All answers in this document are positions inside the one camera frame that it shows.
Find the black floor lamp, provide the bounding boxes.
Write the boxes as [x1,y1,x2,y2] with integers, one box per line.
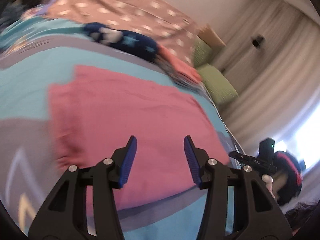
[251,34,265,48]

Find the pink long-sleeve shirt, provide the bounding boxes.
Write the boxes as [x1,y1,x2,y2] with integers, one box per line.
[47,65,230,209]

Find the dark cloth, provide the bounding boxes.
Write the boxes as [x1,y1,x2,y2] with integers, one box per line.
[284,201,317,232]

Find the navy star print rolled blanket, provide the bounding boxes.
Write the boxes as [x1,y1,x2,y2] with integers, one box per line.
[84,22,159,62]

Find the person's right forearm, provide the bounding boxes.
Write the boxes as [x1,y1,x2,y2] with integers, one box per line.
[271,151,303,206]

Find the large green pillow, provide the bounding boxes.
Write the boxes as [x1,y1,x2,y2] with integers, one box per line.
[197,64,239,105]

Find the grey patterned folded clothes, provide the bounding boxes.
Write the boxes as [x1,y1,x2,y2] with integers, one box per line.
[160,60,207,94]

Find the coral folded garment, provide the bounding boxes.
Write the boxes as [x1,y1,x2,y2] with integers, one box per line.
[157,45,203,83]

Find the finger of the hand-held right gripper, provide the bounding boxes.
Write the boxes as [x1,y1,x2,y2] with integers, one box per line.
[229,151,253,165]

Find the small green pillow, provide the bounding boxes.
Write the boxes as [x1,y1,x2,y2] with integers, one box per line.
[193,36,213,67]

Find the beige pillow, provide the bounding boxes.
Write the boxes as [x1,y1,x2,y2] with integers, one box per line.
[197,24,227,47]

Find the pink polka dot cloth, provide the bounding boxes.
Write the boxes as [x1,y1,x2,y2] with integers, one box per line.
[21,0,200,67]

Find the beige curtain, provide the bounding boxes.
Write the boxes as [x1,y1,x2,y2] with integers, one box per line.
[210,0,320,160]

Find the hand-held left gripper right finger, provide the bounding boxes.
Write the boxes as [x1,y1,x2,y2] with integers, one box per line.
[184,135,293,240]

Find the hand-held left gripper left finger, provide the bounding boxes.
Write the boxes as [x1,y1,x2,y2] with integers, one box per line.
[28,135,137,240]

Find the blue and grey patterned bedsheet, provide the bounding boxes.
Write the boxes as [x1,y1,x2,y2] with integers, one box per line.
[0,17,240,240]

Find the person's right hand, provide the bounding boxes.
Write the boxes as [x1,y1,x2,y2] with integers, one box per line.
[261,174,275,198]

